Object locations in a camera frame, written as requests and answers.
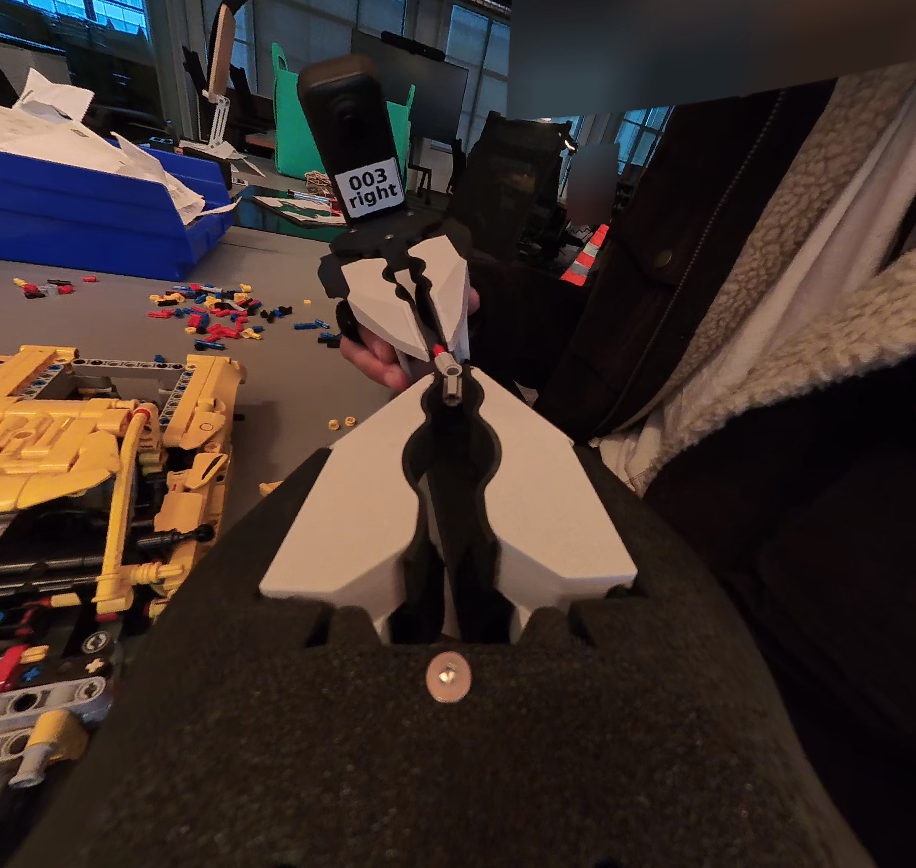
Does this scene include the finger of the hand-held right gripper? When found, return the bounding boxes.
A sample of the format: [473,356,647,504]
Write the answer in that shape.
[342,256,439,362]
[410,234,472,354]

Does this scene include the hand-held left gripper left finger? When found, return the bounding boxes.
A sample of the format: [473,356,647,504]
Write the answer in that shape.
[260,373,448,645]

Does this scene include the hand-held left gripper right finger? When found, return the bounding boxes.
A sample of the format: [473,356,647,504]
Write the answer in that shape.
[458,367,639,643]

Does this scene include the grey axle pin connector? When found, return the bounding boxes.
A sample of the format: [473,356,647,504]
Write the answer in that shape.
[436,349,465,408]

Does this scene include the grey desk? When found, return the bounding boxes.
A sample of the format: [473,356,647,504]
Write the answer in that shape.
[0,188,546,812]

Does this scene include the person's right hand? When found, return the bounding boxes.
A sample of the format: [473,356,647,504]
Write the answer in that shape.
[340,320,425,393]

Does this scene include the green box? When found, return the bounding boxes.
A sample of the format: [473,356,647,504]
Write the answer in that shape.
[271,43,416,179]

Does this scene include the dark monitor screen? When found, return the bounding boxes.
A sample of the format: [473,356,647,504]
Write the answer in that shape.
[351,29,470,143]

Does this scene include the green baseplate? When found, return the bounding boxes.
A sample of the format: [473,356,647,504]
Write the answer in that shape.
[254,191,346,229]

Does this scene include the black office chair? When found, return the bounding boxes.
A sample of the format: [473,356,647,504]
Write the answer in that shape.
[458,111,575,262]

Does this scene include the orange traffic cone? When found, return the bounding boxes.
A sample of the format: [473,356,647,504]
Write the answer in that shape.
[560,224,611,286]

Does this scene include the pile of small colourful pins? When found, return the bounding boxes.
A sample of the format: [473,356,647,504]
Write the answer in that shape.
[146,281,296,351]

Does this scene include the person's fleece-lined dark jacket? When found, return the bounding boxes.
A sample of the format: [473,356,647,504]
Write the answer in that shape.
[537,63,916,498]

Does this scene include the person's dark trousers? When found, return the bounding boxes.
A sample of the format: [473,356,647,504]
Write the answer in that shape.
[644,360,916,868]

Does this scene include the yellow brick car model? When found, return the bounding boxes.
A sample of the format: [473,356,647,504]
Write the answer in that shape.
[0,344,249,790]

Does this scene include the scattered red and black pins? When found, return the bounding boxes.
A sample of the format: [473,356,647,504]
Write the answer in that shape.
[13,275,98,301]

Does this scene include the person's white shirt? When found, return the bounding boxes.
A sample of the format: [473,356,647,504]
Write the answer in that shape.
[594,102,916,493]

